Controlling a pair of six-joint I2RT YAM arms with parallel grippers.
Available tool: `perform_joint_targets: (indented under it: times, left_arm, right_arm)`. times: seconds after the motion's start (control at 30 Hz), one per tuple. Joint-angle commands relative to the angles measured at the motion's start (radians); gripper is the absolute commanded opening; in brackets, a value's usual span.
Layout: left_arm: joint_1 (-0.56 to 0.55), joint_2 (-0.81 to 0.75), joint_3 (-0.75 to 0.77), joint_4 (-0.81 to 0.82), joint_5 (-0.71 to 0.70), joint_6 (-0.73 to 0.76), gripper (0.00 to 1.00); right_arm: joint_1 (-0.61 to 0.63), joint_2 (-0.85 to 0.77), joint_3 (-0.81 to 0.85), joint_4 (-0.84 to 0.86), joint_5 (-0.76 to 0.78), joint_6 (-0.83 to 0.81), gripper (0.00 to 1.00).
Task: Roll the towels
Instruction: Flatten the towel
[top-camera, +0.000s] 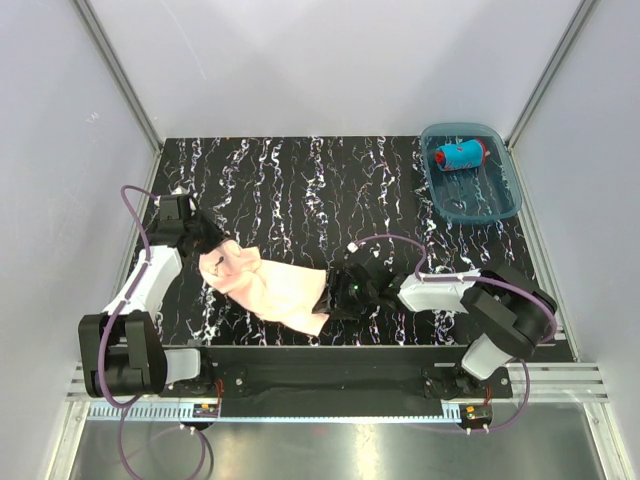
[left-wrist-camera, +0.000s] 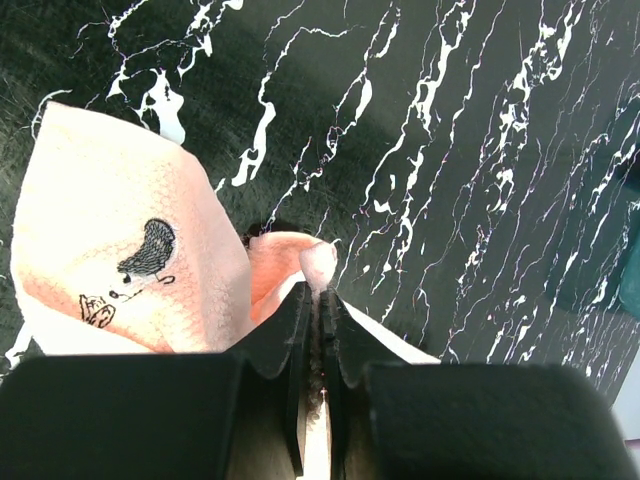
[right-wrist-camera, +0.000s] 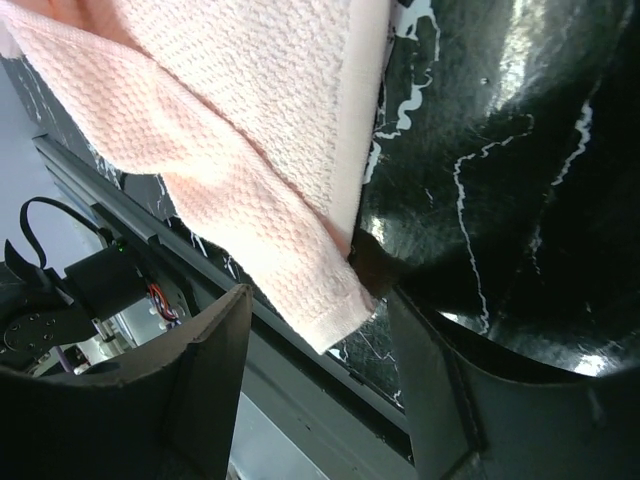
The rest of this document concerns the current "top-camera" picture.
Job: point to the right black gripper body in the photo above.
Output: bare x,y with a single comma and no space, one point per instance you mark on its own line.
351,295

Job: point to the left connector board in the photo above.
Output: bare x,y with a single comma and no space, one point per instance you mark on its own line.
206,410

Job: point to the right connector board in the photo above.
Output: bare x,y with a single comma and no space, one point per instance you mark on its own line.
476,416

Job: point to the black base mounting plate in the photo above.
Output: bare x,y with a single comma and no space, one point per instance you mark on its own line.
369,367

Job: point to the red blue patterned towel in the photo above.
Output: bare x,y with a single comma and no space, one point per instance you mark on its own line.
463,156

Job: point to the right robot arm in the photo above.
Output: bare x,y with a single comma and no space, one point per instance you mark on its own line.
513,313

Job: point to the blue transparent plastic bin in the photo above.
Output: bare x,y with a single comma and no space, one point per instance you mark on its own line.
475,196

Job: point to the pink towel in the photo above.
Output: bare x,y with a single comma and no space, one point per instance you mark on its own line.
273,291

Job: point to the connector board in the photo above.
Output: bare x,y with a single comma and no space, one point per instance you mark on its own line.
206,410
476,416

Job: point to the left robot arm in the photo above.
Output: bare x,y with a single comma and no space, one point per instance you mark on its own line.
121,353

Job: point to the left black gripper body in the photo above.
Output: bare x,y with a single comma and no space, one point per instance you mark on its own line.
203,230

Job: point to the aluminium frame rail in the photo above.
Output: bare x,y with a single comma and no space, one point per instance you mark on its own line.
513,386

